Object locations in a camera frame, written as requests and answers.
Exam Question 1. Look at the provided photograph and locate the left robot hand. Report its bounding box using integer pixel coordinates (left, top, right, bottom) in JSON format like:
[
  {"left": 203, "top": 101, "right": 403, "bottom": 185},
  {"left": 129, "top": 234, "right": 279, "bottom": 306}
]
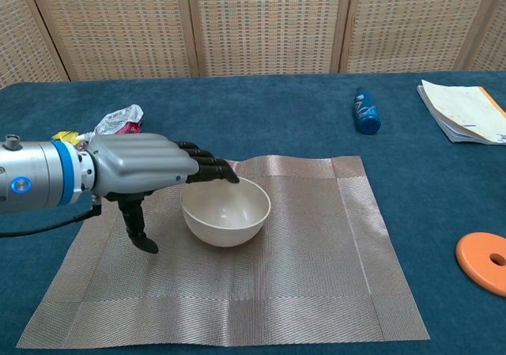
[{"left": 81, "top": 132, "right": 241, "bottom": 255}]

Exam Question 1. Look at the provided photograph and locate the white bowl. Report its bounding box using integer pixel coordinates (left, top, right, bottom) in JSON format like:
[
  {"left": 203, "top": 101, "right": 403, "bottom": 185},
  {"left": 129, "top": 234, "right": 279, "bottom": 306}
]
[{"left": 179, "top": 176, "right": 272, "bottom": 248}]

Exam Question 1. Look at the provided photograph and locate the beige woven placemat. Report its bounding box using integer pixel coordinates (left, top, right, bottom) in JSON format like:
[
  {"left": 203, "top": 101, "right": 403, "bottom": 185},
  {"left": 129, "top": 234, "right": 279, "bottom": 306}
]
[{"left": 15, "top": 153, "right": 431, "bottom": 350}]

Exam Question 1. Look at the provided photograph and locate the crumpled silver snack wrapper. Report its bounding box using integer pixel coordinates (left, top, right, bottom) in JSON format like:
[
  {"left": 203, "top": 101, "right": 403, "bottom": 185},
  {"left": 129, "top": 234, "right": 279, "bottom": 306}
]
[{"left": 93, "top": 104, "right": 144, "bottom": 137}]

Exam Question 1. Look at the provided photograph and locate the colourful feather shuttlecock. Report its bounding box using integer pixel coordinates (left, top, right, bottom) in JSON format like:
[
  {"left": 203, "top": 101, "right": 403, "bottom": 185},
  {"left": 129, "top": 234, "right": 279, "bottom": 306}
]
[{"left": 51, "top": 130, "right": 90, "bottom": 150}]

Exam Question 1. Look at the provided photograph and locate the blue carpet table cover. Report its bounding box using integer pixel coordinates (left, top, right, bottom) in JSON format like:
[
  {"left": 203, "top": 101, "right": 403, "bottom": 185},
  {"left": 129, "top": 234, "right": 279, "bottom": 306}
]
[{"left": 0, "top": 70, "right": 506, "bottom": 355}]

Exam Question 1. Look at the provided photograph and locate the bamboo folding screen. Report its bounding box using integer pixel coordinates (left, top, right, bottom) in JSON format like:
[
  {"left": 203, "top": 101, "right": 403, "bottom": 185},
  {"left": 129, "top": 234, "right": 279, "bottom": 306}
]
[{"left": 0, "top": 0, "right": 506, "bottom": 89}]

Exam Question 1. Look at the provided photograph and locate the blue plastic bottle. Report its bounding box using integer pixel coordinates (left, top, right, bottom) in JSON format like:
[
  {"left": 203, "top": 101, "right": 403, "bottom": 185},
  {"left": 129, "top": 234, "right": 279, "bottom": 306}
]
[{"left": 353, "top": 85, "right": 381, "bottom": 136}]

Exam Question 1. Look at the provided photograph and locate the white notebook with orange spine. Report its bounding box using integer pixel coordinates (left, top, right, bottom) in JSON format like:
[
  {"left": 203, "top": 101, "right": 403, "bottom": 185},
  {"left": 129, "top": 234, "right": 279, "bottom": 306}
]
[{"left": 417, "top": 79, "right": 506, "bottom": 145}]

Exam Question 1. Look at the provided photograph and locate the orange disc with hole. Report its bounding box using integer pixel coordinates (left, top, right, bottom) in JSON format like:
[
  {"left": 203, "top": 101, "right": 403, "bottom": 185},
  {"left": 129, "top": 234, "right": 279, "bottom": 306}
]
[{"left": 455, "top": 232, "right": 506, "bottom": 297}]

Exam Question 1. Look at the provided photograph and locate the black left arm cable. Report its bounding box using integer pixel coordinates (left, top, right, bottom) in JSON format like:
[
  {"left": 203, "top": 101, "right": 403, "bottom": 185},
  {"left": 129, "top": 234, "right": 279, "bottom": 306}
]
[{"left": 0, "top": 202, "right": 103, "bottom": 239}]

